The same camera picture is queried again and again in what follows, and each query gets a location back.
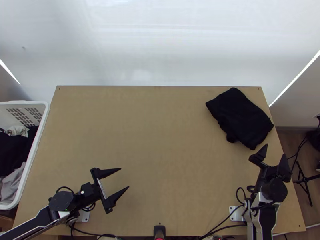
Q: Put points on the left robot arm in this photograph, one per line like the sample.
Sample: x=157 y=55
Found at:
x=25 y=225

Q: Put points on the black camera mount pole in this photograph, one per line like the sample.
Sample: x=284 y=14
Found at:
x=159 y=232

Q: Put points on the pile of folded clothes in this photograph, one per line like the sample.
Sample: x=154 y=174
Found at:
x=240 y=117

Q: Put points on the heap of clothes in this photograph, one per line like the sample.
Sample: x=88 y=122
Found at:
x=12 y=150

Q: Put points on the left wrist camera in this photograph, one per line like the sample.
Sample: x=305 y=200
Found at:
x=87 y=189

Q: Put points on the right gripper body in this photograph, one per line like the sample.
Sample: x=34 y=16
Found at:
x=268 y=173

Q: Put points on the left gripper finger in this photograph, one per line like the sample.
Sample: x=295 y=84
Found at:
x=116 y=196
x=105 y=173

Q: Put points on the black tripod stand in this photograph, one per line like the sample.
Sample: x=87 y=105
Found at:
x=303 y=178

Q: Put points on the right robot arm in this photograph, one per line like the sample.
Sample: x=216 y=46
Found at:
x=265 y=220

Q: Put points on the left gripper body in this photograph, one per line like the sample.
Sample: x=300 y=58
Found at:
x=97 y=192

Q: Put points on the white laundry basket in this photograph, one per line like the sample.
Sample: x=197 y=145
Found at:
x=32 y=150

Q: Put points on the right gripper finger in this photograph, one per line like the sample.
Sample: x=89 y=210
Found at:
x=285 y=168
x=260 y=157

